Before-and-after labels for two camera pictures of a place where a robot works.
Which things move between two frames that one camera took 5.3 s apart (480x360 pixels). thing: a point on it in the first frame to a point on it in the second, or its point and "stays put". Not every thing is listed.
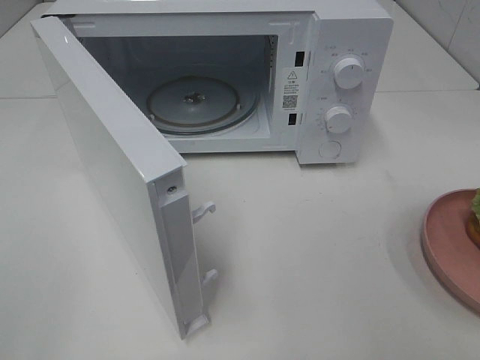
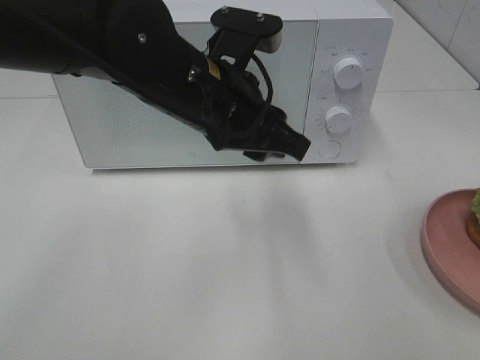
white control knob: x=338 y=119 stays put
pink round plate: x=450 y=253 stays put
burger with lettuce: x=473 y=220 stays put
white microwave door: x=145 y=173 to x=111 y=126
